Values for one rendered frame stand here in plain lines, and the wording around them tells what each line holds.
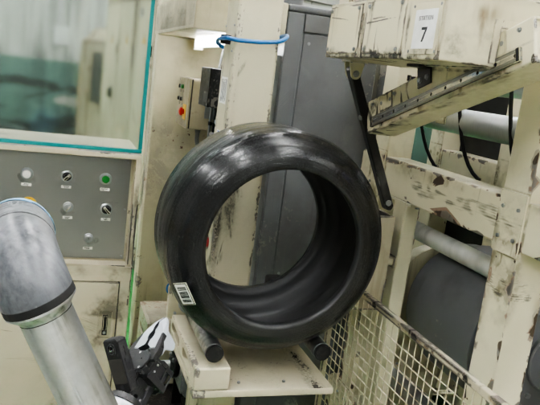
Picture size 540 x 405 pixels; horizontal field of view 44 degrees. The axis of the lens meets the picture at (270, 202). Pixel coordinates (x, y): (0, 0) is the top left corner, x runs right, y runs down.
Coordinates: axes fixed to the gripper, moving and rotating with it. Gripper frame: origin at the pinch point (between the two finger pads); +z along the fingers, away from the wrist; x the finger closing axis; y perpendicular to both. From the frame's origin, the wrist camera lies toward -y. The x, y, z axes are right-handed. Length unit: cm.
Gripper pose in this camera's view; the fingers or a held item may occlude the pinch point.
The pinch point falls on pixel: (161, 321)
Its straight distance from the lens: 151.3
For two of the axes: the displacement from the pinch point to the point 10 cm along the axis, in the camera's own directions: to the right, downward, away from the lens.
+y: 4.8, 7.2, 5.1
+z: 3.4, -6.8, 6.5
